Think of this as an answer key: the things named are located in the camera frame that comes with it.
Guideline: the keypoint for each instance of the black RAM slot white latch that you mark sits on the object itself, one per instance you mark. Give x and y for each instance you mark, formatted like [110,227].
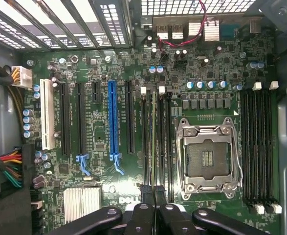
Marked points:
[144,137]
[254,147]
[161,137]
[272,147]

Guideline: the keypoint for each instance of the black main power connector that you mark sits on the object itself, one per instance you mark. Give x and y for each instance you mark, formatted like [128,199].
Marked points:
[28,166]

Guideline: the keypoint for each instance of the white power connector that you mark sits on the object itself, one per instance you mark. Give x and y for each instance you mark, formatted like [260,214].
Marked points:
[23,78]

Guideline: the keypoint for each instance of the large silver finned heatsink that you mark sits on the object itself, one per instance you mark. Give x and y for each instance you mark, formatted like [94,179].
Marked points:
[82,203]

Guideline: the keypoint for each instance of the blue-topped capacitor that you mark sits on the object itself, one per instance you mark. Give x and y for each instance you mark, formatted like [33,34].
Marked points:
[160,69]
[152,69]
[210,85]
[200,85]
[222,84]
[190,85]

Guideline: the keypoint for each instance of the short black expansion slot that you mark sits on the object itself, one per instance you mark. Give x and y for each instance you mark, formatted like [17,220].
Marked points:
[96,93]

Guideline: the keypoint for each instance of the green Dell motherboard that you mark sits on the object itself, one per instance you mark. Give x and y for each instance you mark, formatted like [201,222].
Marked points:
[104,117]

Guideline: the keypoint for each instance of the long black expansion slot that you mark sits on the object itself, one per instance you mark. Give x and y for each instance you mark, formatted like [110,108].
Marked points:
[65,117]
[129,117]

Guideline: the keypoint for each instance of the silver USB port block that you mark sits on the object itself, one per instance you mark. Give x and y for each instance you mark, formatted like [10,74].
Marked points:
[162,31]
[177,31]

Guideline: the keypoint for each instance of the black expansion slot blue clip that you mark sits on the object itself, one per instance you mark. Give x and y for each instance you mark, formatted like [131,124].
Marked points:
[81,117]

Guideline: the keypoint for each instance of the silver CPU socket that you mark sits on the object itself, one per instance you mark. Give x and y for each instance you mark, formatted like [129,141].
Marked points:
[208,156]

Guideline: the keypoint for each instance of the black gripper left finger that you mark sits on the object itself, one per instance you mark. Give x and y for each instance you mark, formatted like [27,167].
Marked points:
[143,220]

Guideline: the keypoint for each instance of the white expansion slot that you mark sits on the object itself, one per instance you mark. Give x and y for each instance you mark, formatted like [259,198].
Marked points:
[46,115]

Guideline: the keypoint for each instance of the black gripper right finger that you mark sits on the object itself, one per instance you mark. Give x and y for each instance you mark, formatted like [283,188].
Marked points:
[172,220]

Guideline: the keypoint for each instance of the blue rear port connector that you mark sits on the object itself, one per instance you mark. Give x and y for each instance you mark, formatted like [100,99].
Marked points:
[229,30]

